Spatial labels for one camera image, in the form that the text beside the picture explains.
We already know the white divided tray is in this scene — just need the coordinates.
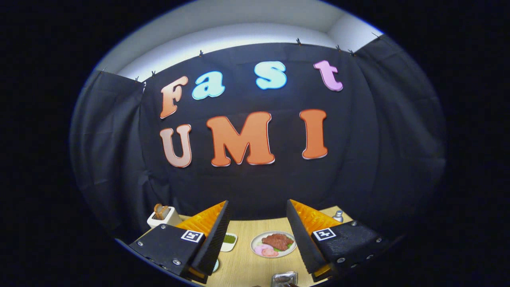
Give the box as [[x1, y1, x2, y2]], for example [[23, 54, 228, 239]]
[[220, 233, 238, 252]]

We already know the white toaster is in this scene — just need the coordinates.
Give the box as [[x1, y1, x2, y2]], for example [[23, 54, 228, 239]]
[[147, 205, 183, 229]]

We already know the white plate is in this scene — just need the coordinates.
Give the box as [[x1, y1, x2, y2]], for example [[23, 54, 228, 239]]
[[250, 231, 297, 258]]

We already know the metal wire basket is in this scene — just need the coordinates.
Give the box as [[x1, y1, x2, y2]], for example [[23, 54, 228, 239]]
[[271, 271, 298, 287]]

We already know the brown meat steak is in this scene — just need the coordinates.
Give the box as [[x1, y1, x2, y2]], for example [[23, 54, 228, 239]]
[[261, 233, 294, 251]]

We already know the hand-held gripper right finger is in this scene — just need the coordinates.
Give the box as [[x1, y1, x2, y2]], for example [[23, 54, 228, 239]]
[[286, 199, 393, 283]]

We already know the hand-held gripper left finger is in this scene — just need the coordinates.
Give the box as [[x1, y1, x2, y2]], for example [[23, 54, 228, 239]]
[[128, 200, 231, 284]]

